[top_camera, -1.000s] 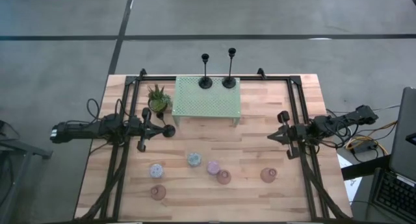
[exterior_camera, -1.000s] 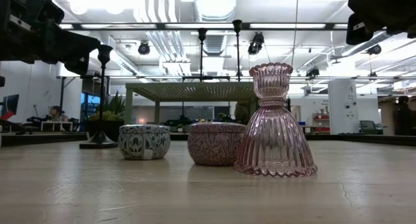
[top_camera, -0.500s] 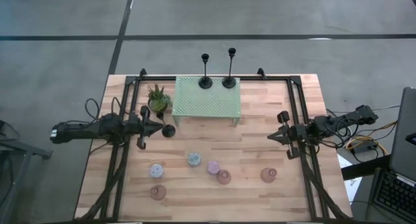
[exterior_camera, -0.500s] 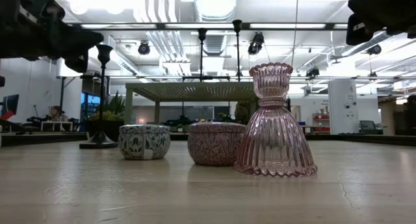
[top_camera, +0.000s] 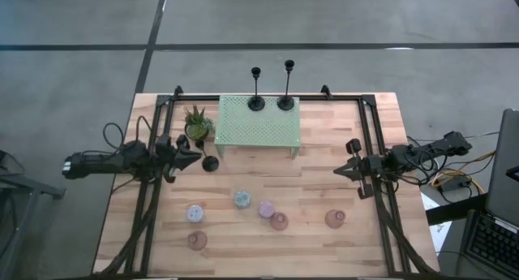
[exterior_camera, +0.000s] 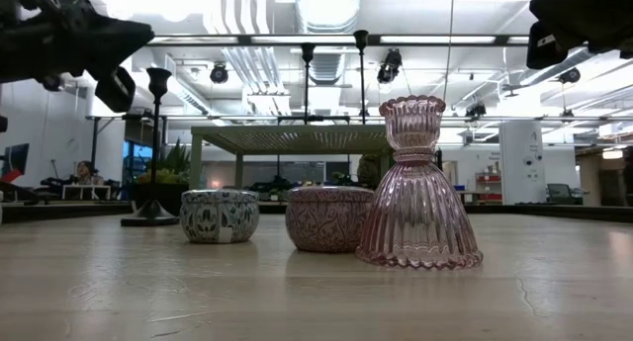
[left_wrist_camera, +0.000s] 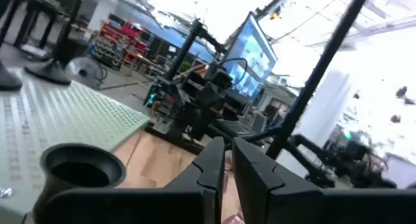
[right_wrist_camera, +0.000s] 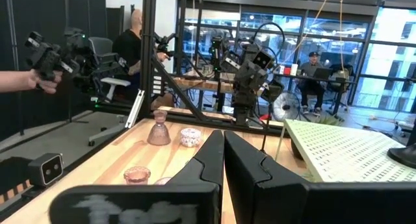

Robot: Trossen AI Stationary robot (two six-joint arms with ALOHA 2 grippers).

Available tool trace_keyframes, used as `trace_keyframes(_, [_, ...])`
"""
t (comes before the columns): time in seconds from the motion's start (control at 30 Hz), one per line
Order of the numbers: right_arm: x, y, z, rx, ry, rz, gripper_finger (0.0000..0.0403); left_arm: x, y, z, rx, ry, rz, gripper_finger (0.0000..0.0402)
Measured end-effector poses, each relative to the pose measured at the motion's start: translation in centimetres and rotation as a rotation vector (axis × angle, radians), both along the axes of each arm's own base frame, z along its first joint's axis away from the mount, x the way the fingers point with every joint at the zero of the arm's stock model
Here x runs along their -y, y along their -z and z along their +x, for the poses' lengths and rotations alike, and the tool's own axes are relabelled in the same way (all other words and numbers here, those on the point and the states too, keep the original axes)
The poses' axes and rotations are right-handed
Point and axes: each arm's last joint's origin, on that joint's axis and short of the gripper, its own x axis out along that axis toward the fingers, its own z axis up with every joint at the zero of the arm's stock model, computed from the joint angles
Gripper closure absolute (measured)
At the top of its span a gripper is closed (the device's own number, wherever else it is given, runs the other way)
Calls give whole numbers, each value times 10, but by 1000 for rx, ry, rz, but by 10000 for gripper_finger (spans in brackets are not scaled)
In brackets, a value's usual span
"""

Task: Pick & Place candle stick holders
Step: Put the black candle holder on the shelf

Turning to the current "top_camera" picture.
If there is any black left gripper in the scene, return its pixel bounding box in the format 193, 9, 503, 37
156, 134, 203, 183

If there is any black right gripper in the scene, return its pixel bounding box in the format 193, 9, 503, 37
333, 137, 385, 200

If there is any black metal candlestick holder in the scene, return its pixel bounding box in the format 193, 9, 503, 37
194, 139, 221, 173
247, 67, 266, 112

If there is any pink ribbed glass candle holder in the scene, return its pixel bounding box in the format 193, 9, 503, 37
187, 230, 208, 252
324, 209, 347, 230
270, 211, 290, 232

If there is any pink patterned round tin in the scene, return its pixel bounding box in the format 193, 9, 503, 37
257, 200, 276, 220

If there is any tall black candlestick holder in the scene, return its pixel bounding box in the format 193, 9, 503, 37
277, 59, 296, 112

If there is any dark round plant pot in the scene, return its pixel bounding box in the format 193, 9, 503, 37
184, 121, 212, 142

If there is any green succulent plant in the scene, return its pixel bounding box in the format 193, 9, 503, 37
184, 104, 216, 131

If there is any white purple patterned tin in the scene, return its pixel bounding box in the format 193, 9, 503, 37
186, 205, 205, 224

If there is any blue white patterned tin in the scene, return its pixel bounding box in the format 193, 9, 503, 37
234, 190, 252, 209

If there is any green perforated metal shelf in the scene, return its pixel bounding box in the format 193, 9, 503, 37
213, 94, 302, 158

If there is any black power adapter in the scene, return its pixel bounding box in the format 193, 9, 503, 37
440, 176, 474, 194

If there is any white paper sheet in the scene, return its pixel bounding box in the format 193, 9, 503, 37
420, 192, 452, 253

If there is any black side desk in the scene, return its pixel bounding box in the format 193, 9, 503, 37
425, 192, 519, 280

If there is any grey open laptop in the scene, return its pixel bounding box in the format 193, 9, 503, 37
464, 108, 519, 279

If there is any grey metal stand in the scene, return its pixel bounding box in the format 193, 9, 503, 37
0, 149, 66, 280

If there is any black aluminium table frame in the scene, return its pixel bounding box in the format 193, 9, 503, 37
95, 84, 441, 280

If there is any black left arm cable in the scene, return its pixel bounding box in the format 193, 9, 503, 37
102, 115, 163, 152

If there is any yellow cable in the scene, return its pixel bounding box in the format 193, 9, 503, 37
430, 149, 498, 196

